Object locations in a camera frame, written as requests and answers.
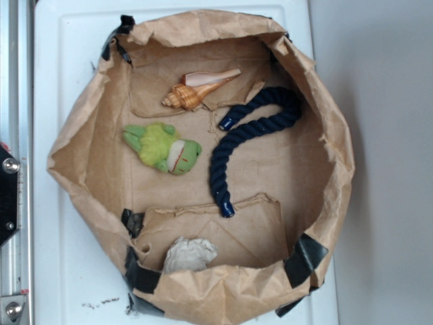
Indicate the orange conch seashell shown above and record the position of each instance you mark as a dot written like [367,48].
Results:
[195,86]

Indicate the brown paper bag bin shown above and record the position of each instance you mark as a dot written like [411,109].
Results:
[290,189]

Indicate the black bracket plate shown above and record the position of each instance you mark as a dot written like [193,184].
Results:
[10,172]

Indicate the green plush frog toy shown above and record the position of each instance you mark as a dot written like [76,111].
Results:
[159,146]

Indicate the aluminium frame rail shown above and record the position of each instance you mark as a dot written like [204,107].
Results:
[17,19]

